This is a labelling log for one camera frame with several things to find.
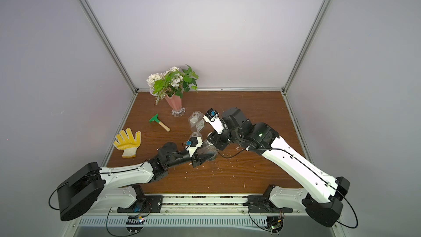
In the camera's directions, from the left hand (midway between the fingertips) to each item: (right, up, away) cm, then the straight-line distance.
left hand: (211, 150), depth 72 cm
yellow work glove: (-49, -2, +21) cm, 54 cm away
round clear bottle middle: (-8, +6, +8) cm, 12 cm away
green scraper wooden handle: (-36, +12, +29) cm, 48 cm away
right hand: (0, +10, -7) cm, 12 cm away
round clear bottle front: (-1, +2, -5) cm, 6 cm away
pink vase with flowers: (-22, +31, +14) cm, 41 cm away
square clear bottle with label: (-9, +11, +20) cm, 24 cm away
